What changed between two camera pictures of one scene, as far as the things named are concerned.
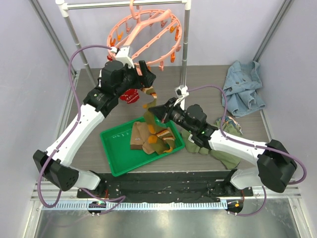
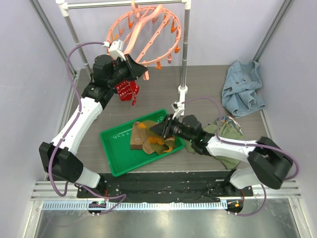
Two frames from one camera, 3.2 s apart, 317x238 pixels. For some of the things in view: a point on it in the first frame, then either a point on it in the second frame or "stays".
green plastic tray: x=116 y=141 stays
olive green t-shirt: x=230 y=125 stays
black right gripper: x=167 y=111 -> x=168 y=127
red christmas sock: x=131 y=95 stays
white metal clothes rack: x=64 y=5 stays
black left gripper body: x=140 y=81 -> x=130 y=73
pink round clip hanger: x=154 y=36 stays
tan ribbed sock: x=140 y=134 stays
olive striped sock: x=152 y=127 -> x=147 y=124
